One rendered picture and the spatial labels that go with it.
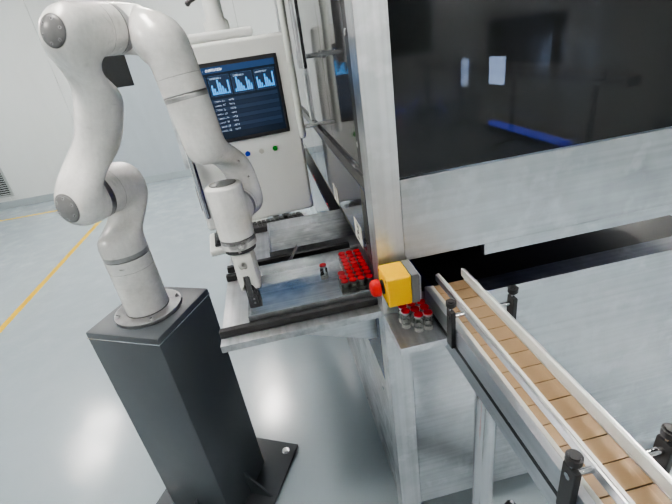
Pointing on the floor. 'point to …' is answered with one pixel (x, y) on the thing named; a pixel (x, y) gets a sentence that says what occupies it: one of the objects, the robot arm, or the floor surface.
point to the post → (384, 214)
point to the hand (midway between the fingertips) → (255, 299)
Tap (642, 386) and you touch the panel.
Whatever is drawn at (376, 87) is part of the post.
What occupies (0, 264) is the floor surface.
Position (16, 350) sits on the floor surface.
